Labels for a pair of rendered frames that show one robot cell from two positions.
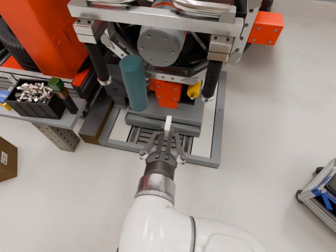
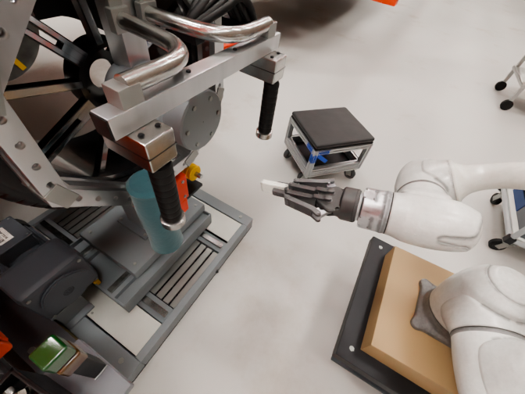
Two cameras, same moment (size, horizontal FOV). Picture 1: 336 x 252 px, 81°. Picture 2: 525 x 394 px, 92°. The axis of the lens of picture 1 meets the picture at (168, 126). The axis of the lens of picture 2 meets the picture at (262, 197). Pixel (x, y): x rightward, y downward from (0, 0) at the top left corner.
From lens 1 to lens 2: 52 cm
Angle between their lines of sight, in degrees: 45
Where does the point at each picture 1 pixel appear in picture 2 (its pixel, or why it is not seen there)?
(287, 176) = (281, 177)
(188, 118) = (191, 214)
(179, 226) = (423, 186)
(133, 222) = (426, 213)
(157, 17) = (227, 63)
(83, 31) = (162, 146)
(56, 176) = not seen: outside the picture
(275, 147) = (251, 169)
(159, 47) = (205, 116)
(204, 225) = (415, 176)
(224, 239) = (428, 166)
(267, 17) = not seen: hidden behind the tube
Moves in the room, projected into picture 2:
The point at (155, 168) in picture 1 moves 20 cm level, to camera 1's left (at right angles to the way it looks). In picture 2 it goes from (355, 195) to (345, 283)
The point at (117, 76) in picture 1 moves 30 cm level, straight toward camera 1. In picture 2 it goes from (56, 268) to (164, 273)
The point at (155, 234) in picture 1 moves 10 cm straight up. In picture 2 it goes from (438, 198) to (479, 159)
